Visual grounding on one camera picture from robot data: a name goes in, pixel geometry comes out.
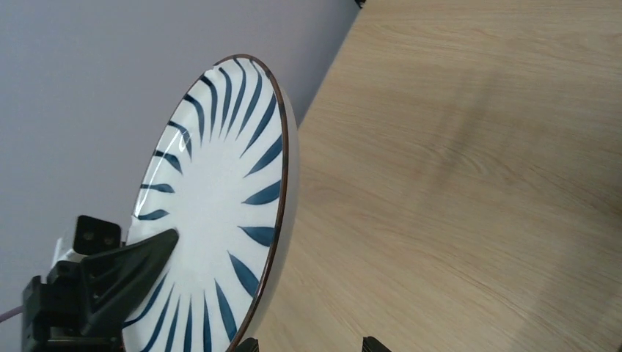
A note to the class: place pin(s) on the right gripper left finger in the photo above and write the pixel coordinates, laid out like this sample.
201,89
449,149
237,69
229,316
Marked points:
248,345

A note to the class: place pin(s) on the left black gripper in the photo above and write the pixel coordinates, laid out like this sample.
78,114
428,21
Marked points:
112,283

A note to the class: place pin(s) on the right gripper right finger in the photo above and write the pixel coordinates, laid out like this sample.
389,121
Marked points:
371,344

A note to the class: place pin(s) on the blue striped white plate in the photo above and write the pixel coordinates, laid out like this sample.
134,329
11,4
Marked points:
225,176

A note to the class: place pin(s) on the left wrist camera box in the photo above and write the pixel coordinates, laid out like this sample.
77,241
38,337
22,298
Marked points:
89,236

